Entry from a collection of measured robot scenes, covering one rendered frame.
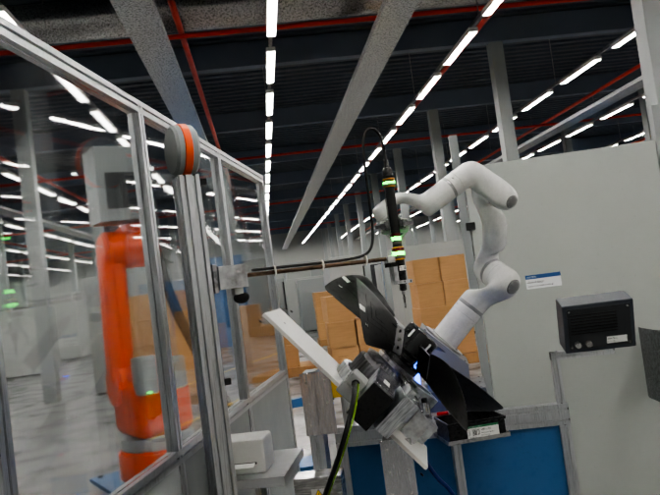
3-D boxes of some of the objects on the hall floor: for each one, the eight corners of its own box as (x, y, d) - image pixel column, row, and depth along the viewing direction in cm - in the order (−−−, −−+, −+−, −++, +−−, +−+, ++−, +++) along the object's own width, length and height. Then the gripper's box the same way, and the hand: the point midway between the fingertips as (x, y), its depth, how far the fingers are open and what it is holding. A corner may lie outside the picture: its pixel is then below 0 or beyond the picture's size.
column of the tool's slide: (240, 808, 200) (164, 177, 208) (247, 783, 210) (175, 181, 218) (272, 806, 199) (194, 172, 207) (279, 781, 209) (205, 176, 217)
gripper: (371, 220, 263) (368, 216, 245) (415, 213, 261) (416, 209, 243) (374, 240, 263) (370, 238, 245) (418, 234, 261) (419, 231, 243)
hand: (394, 224), depth 246 cm, fingers closed on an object, 4 cm apart
